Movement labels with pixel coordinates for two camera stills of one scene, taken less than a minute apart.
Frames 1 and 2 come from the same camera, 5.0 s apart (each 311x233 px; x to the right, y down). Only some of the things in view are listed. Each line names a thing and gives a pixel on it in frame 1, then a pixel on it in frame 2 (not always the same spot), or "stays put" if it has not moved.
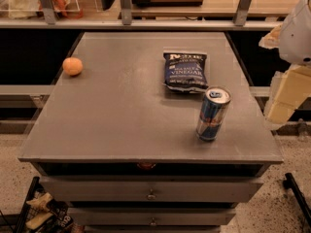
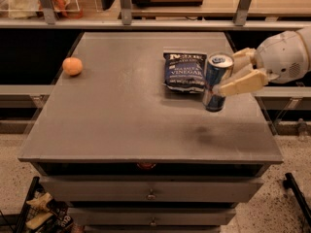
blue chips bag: [186, 72] stays put
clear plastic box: [21, 2] stays put
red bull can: [214, 109] -> [219, 67]
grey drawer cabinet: [123, 151] stays put
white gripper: [296, 38] -> [281, 59]
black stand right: [289, 183] stays put
